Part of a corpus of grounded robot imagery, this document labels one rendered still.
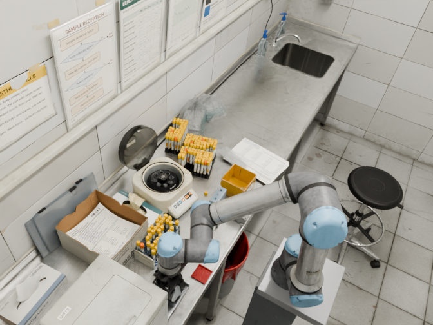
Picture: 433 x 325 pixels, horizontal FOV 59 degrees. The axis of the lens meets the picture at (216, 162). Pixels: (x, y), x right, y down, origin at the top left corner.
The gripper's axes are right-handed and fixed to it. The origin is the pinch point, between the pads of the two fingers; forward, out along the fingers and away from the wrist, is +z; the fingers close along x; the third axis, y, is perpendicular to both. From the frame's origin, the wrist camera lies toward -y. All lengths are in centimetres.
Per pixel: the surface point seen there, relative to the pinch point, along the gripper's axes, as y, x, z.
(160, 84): -78, -60, -24
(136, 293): 14.8, -3.8, -18.7
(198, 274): -16.0, 2.7, 11.2
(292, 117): -141, -3, 12
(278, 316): -24, 39, 26
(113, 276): 14.4, -13.6, -18.7
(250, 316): -24, 28, 39
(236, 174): -73, -9, 8
